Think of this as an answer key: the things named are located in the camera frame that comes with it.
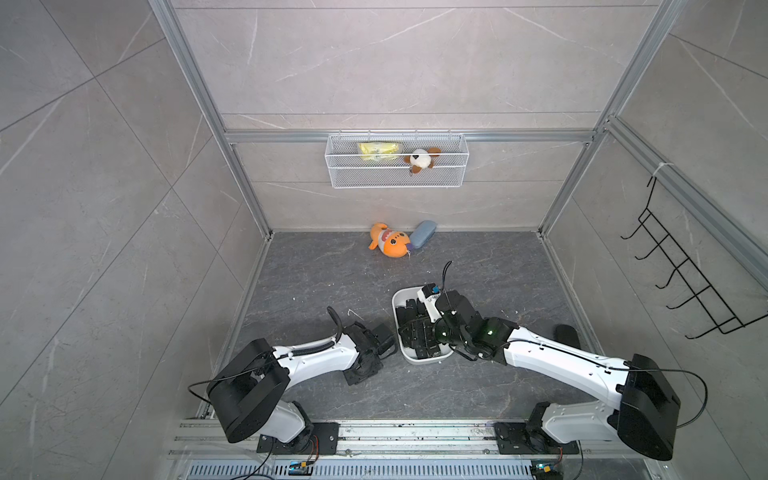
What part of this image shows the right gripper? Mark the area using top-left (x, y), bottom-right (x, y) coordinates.
top-left (396, 315), bottom-right (468, 348)

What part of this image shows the white storage box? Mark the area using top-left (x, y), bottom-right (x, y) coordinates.
top-left (392, 283), bottom-right (453, 365)

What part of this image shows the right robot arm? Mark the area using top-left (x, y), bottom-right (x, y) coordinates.
top-left (392, 283), bottom-right (685, 461)

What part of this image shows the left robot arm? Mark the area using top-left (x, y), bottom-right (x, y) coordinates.
top-left (187, 307), bottom-right (395, 456)

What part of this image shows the orange plush toy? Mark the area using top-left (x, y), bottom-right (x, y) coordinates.
top-left (369, 223), bottom-right (415, 258)

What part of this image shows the blue grey pouch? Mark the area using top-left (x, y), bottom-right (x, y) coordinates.
top-left (409, 220), bottom-right (437, 250)

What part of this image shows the black oval object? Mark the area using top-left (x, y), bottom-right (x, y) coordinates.
top-left (554, 324), bottom-right (581, 349)

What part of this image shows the brown white plush dog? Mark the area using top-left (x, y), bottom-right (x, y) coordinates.
top-left (404, 147), bottom-right (442, 175)

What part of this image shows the yellow item in basket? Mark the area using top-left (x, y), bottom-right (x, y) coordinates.
top-left (357, 142), bottom-right (402, 162)

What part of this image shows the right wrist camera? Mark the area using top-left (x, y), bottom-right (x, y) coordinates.
top-left (417, 283), bottom-right (442, 323)

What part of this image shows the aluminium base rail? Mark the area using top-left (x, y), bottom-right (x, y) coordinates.
top-left (165, 420), bottom-right (676, 479)

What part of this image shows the white wire wall basket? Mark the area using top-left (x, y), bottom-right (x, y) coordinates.
top-left (325, 132), bottom-right (470, 189)

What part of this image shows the black wall hook rack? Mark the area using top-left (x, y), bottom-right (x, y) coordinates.
top-left (620, 176), bottom-right (767, 340)

